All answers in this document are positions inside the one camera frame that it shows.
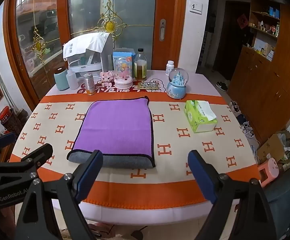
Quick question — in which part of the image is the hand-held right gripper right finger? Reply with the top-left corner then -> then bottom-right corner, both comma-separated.
188,150 -> 277,240

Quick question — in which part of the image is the green tissue box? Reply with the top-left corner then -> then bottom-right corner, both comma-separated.
184,100 -> 218,133

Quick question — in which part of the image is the pink plastic stool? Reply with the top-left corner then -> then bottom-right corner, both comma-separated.
258,157 -> 279,187

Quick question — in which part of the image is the pink pig toy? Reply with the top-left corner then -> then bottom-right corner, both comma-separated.
99,71 -> 115,83

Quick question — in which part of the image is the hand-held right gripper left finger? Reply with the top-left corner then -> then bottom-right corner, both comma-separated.
15,150 -> 103,240

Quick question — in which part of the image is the white light switch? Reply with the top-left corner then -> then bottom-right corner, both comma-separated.
189,0 -> 203,14

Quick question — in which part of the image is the glass bottle with amber liquid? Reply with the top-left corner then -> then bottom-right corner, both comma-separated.
134,48 -> 148,82

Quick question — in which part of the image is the blue castle snow globe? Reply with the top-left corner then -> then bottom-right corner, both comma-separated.
166,68 -> 189,100

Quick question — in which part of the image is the white pill bottle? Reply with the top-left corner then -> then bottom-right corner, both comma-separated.
166,60 -> 175,76

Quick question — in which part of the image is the blue-grey chair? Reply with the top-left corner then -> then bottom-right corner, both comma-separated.
261,160 -> 290,240

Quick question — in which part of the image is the pink snow globe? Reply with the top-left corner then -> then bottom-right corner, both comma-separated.
114,57 -> 133,89

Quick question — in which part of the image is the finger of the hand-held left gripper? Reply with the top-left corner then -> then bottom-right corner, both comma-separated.
0,132 -> 16,157
0,144 -> 54,178

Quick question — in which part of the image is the red bucket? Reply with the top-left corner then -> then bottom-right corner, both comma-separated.
0,106 -> 15,123

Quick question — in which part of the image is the teal cylinder canister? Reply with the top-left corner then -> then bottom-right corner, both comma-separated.
54,67 -> 70,91

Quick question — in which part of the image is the large gold door ornament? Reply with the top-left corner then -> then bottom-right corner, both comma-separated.
95,1 -> 128,39

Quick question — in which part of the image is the cardboard box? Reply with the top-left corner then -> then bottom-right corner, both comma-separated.
256,130 -> 290,165

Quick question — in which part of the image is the silver door handle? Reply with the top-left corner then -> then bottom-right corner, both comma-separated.
159,19 -> 166,41

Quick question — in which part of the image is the orange and cream patterned blanket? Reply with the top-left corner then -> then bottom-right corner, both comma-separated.
9,94 -> 261,204

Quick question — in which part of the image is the purple and grey towel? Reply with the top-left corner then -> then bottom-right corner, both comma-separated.
67,96 -> 156,169

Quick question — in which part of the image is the black sneaker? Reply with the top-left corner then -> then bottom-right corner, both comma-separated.
215,81 -> 228,92

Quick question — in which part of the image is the orange and silver can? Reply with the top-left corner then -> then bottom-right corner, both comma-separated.
83,73 -> 96,96

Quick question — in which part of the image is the white plastic bottle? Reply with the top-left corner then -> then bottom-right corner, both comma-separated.
66,69 -> 78,90

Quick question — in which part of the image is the small gold door ornament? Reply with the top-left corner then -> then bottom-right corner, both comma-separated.
32,27 -> 47,65

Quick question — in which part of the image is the wooden framed glass door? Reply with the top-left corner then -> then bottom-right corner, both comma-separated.
3,0 -> 188,107

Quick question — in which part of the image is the red door decoration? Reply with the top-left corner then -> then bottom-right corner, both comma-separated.
237,14 -> 248,29

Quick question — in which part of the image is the white cloth cover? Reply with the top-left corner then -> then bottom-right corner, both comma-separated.
63,32 -> 110,61

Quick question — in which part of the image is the blue printed box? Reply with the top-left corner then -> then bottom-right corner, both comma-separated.
113,48 -> 136,79

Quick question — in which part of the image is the wooden cabinet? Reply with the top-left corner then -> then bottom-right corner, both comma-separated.
227,0 -> 290,145

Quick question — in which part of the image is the row of white shoes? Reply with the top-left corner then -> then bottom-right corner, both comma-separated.
229,100 -> 256,140

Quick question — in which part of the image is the silver blister pack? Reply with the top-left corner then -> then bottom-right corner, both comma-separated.
137,81 -> 159,90

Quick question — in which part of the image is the white bottle steriliser appliance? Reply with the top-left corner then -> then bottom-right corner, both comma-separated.
63,32 -> 114,79

